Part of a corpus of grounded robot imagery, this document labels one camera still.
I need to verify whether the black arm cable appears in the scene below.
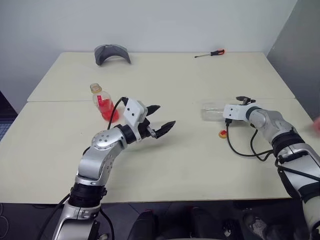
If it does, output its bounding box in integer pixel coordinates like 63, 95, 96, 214
224, 119, 275, 162
107, 96, 129, 130

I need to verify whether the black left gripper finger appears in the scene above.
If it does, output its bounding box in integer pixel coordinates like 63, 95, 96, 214
146, 104, 161, 117
155, 120, 177, 139

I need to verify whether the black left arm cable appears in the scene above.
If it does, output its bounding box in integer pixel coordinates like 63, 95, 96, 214
107, 96, 129, 130

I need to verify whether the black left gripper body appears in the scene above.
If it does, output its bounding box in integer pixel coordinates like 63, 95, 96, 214
137, 118, 158, 141

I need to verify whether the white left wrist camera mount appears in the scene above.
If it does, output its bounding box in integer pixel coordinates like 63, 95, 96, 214
122, 98, 148, 141

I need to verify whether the person bare hand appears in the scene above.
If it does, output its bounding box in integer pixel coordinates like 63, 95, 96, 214
312, 117, 320, 138

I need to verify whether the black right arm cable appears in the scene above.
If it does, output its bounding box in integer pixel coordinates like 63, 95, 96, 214
224, 119, 275, 162

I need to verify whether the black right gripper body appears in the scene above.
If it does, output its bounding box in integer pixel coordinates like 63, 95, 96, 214
236, 95, 256, 105

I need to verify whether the bottle with red liquid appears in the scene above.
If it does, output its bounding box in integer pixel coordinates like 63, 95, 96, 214
89, 82, 121, 124

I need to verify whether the black and orange screwdriver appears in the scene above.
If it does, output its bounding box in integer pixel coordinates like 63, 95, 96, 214
194, 49, 227, 59

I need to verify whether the dark rounded shape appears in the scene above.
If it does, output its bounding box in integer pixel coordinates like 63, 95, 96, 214
133, 211, 158, 240

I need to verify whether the grey partition panel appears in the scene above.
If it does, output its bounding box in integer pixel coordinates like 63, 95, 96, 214
266, 0, 320, 101

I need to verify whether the clear plastic bottle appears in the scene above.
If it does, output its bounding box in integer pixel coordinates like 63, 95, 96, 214
201, 99, 226, 122

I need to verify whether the grey baseball cap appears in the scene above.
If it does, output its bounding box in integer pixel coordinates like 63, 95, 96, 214
94, 44, 133, 68

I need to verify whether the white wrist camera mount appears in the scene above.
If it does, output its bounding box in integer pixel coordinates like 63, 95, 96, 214
122, 98, 148, 141
222, 103, 250, 122

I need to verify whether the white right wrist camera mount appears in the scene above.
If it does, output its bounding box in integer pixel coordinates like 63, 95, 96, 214
222, 103, 250, 122

